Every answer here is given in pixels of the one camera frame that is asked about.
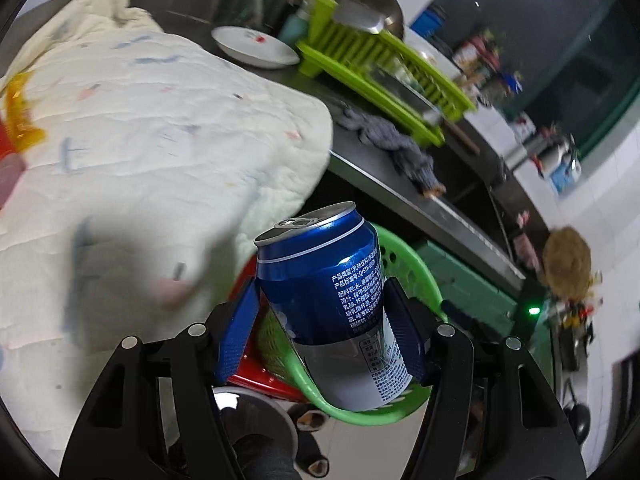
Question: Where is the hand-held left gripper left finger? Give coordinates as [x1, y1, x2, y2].
[60, 280, 261, 480]

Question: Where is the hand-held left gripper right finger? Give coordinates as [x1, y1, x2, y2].
[382, 276, 587, 480]

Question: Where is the green plastic mesh basket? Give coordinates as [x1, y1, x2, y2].
[252, 222, 448, 426]

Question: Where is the blue drink can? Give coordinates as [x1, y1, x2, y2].
[253, 201, 416, 411]

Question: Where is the steel pot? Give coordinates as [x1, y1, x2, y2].
[212, 385, 299, 461]

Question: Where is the brown woven scrubber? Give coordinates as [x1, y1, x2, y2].
[542, 227, 593, 296]

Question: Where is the black wok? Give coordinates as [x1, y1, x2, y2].
[565, 400, 594, 456]

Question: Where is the grey rag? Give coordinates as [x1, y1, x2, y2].
[334, 105, 447, 200]

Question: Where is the cream quilted cloth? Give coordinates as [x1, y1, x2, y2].
[0, 0, 335, 361]

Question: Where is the green dish rack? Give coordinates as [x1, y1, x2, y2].
[296, 0, 476, 147]

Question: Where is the white plate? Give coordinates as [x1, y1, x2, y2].
[211, 26, 301, 68]

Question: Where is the red printed paper cup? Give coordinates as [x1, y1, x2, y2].
[0, 120, 26, 211]

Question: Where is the yellow plastic wrapper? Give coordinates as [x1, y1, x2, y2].
[2, 72, 47, 153]

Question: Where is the teal bottle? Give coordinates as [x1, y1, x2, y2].
[277, 0, 311, 43]

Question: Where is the steel pan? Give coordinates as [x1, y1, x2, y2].
[332, 0, 405, 41]

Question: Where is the green glass jar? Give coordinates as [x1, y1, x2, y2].
[235, 0, 286, 28]

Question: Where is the cleaver with wooden handle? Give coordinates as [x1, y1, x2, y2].
[372, 67, 481, 156]

